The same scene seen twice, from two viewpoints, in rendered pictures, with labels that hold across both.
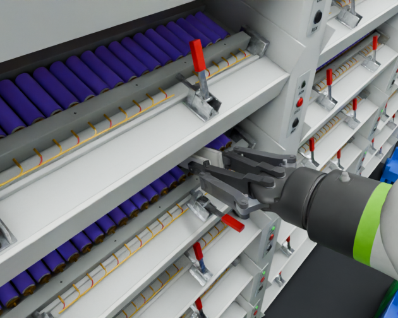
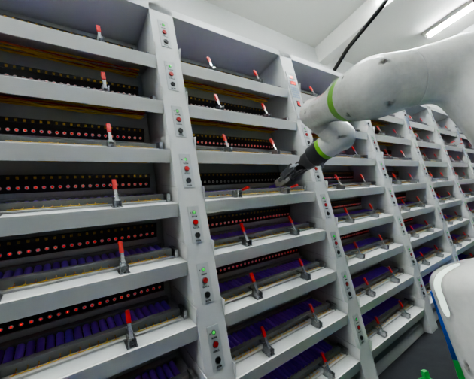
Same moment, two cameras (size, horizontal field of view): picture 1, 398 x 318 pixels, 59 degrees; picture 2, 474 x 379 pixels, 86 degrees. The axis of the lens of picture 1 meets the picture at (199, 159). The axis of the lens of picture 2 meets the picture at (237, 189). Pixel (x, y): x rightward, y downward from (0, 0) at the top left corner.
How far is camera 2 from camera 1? 0.97 m
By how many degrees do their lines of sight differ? 52
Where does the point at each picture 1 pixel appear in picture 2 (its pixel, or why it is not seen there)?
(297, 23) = (301, 141)
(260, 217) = (321, 222)
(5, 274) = (230, 159)
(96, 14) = (248, 120)
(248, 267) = (331, 265)
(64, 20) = (243, 119)
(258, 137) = (306, 184)
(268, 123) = (307, 177)
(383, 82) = (387, 202)
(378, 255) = (320, 144)
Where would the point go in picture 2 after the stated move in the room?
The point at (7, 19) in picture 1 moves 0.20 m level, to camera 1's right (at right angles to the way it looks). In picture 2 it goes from (236, 115) to (282, 101)
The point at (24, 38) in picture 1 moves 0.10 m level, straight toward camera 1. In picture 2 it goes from (238, 119) to (243, 107)
